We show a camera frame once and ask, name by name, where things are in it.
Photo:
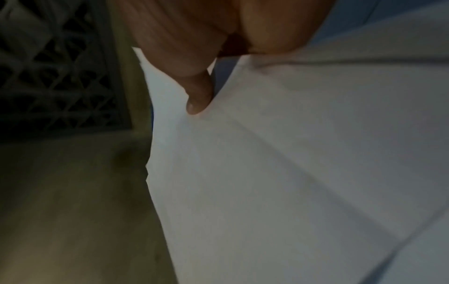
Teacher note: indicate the person's right hand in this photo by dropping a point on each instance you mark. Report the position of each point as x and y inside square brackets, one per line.
[196, 30]

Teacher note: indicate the white cloth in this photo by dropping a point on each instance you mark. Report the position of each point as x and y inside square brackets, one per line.
[280, 166]

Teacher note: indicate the dark lattice crate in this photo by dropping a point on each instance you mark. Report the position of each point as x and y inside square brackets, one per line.
[52, 69]

